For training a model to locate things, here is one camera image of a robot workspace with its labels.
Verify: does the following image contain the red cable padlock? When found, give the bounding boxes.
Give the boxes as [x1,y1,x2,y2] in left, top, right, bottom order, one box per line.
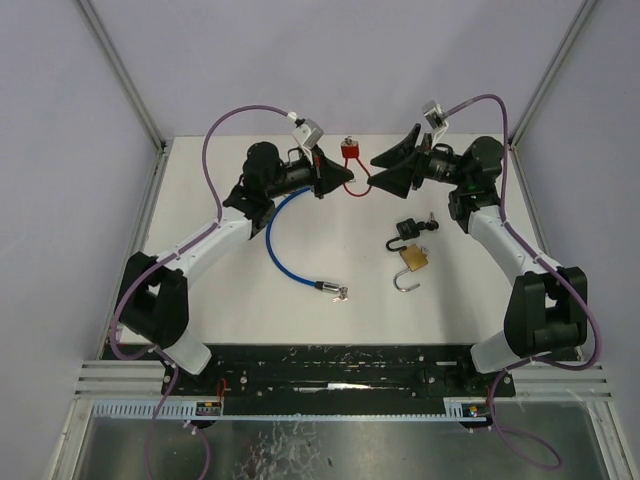
[339,135,373,198]

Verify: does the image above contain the blue cable lock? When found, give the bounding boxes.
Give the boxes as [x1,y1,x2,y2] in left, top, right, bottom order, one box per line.
[265,187,344,296]

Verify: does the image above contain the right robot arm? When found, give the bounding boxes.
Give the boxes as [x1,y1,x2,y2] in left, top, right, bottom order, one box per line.
[368,125,588,374]

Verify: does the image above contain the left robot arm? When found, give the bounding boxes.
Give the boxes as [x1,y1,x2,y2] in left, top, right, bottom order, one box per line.
[114,142,354,376]

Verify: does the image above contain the blue lock keys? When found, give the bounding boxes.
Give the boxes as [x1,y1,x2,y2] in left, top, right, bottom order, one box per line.
[333,286,348,302]

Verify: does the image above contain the black padlock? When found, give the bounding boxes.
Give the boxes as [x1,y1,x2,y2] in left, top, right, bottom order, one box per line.
[385,218,421,252]

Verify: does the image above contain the black-headed keys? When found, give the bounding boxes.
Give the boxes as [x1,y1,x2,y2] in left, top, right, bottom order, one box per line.
[418,212,440,231]

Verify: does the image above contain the large brass padlock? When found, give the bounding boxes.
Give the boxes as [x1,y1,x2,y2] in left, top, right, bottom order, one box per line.
[392,244,429,293]

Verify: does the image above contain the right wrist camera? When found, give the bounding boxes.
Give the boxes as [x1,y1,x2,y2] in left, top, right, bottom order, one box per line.
[422,100,449,146]

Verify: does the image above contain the aluminium frame post left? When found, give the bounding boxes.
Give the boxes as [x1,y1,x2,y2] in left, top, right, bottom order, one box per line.
[72,0,166,151]

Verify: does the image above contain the aluminium frame post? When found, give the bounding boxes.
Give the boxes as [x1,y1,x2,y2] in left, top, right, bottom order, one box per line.
[72,0,166,151]
[509,0,601,147]

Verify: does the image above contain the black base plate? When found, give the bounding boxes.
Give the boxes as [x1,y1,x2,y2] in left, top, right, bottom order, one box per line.
[102,342,516,417]

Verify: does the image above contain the aluminium frame post right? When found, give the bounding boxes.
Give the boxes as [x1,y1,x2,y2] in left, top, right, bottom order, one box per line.
[509,0,601,147]

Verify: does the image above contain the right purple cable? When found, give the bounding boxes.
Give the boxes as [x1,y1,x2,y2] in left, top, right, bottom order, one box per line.
[444,93,604,470]

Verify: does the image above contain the purple cable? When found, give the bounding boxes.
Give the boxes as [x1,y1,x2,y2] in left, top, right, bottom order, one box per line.
[109,104,301,480]
[444,93,604,470]

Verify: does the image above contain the grey slotted cable duct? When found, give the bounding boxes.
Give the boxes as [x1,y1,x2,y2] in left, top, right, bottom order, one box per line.
[92,400,490,426]

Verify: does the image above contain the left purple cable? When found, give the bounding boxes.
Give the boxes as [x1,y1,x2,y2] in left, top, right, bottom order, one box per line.
[109,104,301,480]

